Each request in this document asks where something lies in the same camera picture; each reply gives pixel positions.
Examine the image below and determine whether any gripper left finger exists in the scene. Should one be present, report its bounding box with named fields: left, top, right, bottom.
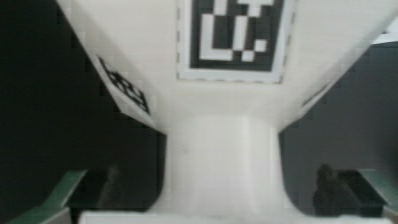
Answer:
left=6, top=166, right=127, bottom=224

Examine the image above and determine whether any white lamp base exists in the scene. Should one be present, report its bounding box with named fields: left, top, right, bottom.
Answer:
left=56, top=0, right=398, bottom=224

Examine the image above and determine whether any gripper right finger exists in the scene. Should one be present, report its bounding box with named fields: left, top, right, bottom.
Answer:
left=313, top=164, right=398, bottom=224

